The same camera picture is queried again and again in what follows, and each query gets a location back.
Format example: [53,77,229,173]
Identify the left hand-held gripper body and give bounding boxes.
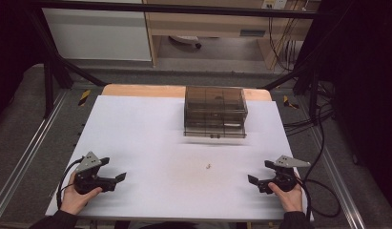
[72,151,118,196]

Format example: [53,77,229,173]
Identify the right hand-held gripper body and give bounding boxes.
[258,155,312,195]

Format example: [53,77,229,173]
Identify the transparent brown drawer box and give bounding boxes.
[183,85,249,140]

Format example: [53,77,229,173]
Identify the person's right hand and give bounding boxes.
[267,180,305,214]

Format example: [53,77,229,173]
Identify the person's left hand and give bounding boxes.
[59,171,104,217]

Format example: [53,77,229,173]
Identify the white table mat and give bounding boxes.
[45,94,315,222]

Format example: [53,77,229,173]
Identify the person's legs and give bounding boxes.
[113,220,242,229]

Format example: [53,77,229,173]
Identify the yellow black striped tape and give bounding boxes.
[77,89,93,108]
[281,94,300,111]

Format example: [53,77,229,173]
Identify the white cabinet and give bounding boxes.
[41,0,154,63]

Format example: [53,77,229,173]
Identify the chair base with caster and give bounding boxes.
[168,34,203,51]

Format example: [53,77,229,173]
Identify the wooden desk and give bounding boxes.
[141,0,322,71]

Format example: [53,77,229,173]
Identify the white power strip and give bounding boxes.
[260,0,288,10]

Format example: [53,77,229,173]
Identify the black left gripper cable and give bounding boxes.
[55,156,87,211]

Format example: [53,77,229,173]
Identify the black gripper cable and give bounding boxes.
[55,156,87,211]
[295,106,342,221]

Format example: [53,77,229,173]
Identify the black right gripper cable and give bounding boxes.
[295,106,342,221]

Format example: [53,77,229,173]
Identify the aluminium rail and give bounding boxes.
[307,125,368,229]
[0,89,71,219]

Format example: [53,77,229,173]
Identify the bundle of black cables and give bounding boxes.
[282,80,336,137]

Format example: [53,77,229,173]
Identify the black metal frame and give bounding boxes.
[23,0,331,120]

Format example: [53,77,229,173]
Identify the hanging black cables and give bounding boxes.
[267,0,310,73]

